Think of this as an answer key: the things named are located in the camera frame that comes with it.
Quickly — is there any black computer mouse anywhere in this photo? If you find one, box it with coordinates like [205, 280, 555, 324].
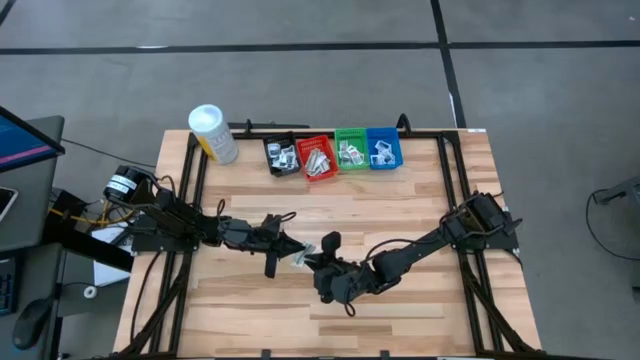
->
[11, 297, 52, 352]

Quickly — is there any desk monitor blue screen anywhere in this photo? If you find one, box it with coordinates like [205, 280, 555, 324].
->
[0, 104, 66, 174]

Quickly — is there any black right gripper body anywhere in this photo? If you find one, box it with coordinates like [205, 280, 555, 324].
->
[312, 230, 374, 305]

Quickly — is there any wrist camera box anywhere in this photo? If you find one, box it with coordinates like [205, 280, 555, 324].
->
[257, 224, 284, 251]
[324, 269, 361, 301]

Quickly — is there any white wipes canister yellow stripe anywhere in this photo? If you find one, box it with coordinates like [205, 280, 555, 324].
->
[187, 103, 240, 166]

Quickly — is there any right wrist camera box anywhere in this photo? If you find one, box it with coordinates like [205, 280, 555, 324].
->
[324, 269, 361, 301]

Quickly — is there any yellow cable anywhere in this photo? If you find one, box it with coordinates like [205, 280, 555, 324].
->
[49, 199, 136, 227]

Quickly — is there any thin black floor cable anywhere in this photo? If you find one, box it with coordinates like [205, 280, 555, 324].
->
[584, 189, 640, 262]

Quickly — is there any blue plastic basket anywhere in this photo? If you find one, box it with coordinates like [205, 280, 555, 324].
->
[365, 126, 404, 170]

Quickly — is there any black keyboard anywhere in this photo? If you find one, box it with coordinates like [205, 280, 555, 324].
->
[0, 257, 20, 317]

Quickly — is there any black plastic basket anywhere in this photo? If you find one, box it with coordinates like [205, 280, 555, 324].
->
[262, 132, 303, 178]

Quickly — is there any grey desk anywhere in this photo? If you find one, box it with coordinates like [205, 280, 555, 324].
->
[0, 115, 66, 360]

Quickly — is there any thin black monitor cable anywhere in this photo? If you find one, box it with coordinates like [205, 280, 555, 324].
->
[62, 138, 156, 169]

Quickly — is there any red plastic basket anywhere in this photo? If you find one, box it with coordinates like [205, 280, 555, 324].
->
[295, 134, 340, 182]

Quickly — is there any grey stand leg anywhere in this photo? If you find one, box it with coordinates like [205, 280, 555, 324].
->
[592, 174, 640, 206]

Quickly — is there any green plastic basket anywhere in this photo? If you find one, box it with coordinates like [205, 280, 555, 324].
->
[333, 127, 371, 171]

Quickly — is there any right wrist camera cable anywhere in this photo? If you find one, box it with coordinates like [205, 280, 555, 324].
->
[341, 285, 358, 319]

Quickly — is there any black desk crossbar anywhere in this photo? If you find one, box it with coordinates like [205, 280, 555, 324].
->
[44, 189, 135, 274]

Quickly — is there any white paper sheet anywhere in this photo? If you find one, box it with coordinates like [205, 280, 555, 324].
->
[92, 223, 135, 288]

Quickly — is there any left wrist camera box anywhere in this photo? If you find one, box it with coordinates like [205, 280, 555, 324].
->
[257, 224, 284, 251]

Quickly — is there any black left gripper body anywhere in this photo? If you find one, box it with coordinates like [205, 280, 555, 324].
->
[252, 213, 289, 279]

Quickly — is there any smartphone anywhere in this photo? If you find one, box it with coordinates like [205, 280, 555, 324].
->
[0, 185, 19, 224]

